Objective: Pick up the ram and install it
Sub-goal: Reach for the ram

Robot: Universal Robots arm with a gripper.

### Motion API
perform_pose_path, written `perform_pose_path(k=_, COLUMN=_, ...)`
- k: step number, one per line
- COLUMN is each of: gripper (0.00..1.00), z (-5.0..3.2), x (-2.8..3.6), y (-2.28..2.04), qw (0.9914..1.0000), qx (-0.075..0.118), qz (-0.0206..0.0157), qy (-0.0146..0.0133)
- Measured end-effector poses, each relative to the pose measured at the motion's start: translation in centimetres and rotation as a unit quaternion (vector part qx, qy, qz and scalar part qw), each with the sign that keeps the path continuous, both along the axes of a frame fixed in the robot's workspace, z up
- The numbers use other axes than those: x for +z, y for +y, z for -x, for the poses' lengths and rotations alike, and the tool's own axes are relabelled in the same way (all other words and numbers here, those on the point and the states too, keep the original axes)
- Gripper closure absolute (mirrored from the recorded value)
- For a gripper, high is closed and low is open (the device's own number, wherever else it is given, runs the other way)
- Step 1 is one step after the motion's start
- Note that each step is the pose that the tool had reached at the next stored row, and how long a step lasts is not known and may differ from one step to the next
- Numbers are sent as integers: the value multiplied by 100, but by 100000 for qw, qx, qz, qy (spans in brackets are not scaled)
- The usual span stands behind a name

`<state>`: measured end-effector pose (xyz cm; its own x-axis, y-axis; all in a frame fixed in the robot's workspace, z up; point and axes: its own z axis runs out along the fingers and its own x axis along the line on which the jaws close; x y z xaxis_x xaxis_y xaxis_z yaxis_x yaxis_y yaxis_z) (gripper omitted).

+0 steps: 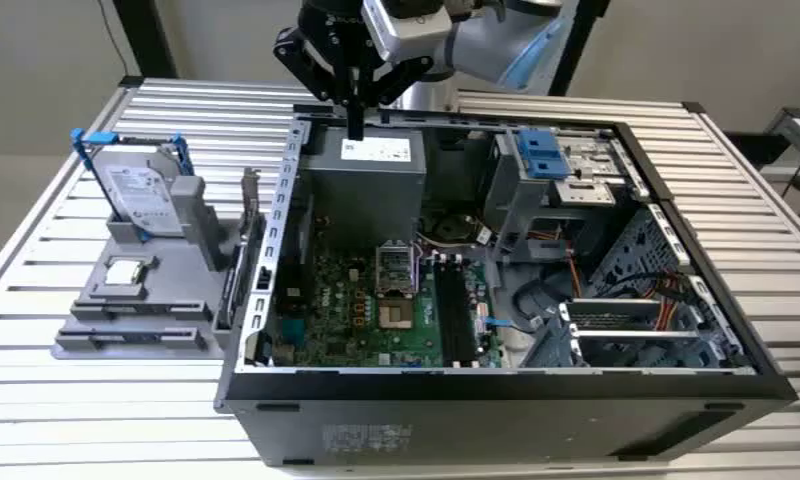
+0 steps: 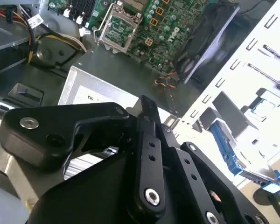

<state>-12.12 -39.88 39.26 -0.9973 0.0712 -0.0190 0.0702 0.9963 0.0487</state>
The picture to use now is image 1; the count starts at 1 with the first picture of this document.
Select grey power supply unit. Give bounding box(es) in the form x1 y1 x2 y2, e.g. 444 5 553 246
301 125 429 247

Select metal socket cover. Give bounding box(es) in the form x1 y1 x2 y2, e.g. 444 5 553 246
374 241 420 296

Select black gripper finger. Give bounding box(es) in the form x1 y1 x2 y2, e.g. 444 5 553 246
356 57 434 140
273 27 357 140

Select grey plastic parts rack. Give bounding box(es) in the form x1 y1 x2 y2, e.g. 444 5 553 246
51 174 268 362

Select grey metal disk bay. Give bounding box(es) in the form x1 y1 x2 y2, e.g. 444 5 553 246
524 297 739 370

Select hard disk in blue carrier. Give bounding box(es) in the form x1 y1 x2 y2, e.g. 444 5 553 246
69 128 196 239

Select red yellow orange wire bundle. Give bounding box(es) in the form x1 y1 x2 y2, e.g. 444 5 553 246
649 269 692 332

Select RAM slot white clips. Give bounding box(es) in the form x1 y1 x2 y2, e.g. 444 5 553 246
458 253 481 367
440 253 462 367

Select graphics card with metal bracket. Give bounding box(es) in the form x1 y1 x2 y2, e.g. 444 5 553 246
213 167 269 332

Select grey flat data cable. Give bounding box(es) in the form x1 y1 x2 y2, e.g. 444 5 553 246
510 277 559 334

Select black open PC case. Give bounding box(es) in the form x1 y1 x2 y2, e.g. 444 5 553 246
212 102 800 470

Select black upright post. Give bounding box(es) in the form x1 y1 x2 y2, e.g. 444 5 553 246
544 0 612 97
109 0 180 80

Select CPU socket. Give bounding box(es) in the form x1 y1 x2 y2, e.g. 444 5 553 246
377 298 420 330

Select green Dell motherboard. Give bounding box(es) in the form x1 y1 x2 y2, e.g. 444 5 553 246
270 247 512 370

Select silver CPU chip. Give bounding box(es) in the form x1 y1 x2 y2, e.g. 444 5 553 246
102 258 149 287

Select grey metal optical drive bay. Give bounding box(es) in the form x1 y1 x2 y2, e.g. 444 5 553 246
484 127 649 264

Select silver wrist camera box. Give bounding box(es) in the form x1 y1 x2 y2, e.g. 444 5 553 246
361 0 456 62

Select thin orange wire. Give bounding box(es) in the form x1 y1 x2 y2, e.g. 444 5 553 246
559 227 585 301

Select wire locking lever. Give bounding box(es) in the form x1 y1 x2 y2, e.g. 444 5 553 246
409 238 434 296

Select RAM stick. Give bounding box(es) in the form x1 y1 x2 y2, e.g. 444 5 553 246
86 332 172 345
95 301 174 314

